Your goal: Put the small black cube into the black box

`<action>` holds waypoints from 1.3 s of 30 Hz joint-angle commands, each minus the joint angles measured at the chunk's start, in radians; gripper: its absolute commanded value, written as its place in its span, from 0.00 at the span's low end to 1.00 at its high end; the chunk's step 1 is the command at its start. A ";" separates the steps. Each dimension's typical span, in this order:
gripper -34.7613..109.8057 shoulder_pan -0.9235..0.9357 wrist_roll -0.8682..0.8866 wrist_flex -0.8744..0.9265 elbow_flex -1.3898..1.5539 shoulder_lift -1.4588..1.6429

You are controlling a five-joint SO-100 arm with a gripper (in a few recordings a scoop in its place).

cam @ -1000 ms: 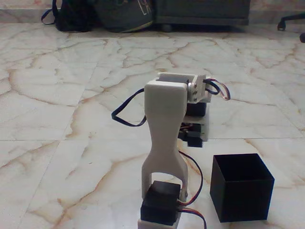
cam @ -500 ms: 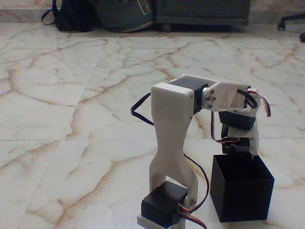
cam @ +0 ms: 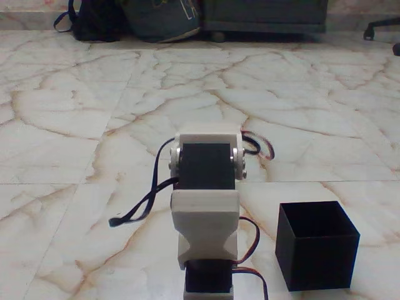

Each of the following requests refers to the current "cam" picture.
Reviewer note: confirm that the dark teal bag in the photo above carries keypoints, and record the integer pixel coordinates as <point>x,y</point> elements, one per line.
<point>159,22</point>

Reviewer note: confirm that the dark wooden furniture base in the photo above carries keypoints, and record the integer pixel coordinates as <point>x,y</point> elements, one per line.
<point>265,15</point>

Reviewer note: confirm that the black box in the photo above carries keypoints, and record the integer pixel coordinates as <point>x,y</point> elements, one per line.
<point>322,262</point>

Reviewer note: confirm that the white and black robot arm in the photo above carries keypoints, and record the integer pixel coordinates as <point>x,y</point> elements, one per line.
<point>207,168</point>

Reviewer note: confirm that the black office chair base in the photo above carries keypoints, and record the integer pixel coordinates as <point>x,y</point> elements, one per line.
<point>379,23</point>

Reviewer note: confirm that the round dark furniture foot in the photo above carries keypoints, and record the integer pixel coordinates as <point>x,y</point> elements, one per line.
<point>218,37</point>

